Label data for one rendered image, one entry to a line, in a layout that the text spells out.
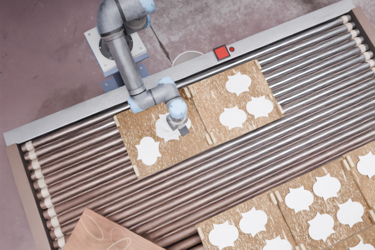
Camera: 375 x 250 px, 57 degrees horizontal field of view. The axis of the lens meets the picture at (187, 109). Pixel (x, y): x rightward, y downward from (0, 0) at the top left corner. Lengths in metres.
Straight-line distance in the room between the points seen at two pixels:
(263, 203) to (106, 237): 0.76
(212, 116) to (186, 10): 1.51
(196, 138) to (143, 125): 0.28
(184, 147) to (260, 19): 1.72
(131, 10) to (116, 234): 0.96
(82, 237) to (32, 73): 1.71
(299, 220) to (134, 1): 1.27
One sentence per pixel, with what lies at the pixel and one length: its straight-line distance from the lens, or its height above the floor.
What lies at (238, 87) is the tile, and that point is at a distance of 1.85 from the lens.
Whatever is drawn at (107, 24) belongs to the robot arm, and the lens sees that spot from 1.38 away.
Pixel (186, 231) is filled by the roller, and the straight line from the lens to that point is 1.76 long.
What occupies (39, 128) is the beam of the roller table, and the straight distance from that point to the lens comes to 1.91.
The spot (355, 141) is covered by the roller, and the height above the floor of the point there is 0.92.
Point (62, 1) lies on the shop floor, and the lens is 3.27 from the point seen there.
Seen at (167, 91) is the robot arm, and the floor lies 1.27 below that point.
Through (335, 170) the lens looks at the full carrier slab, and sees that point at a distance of 1.93.
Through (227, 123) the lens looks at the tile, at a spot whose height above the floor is 0.94.
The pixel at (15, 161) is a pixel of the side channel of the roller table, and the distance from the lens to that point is 1.88.
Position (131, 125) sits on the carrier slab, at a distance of 1.78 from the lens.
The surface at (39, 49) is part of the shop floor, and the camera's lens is 3.12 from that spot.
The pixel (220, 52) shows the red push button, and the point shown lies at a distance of 1.93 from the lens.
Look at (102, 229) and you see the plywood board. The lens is 1.66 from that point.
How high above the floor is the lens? 2.67
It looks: 75 degrees down
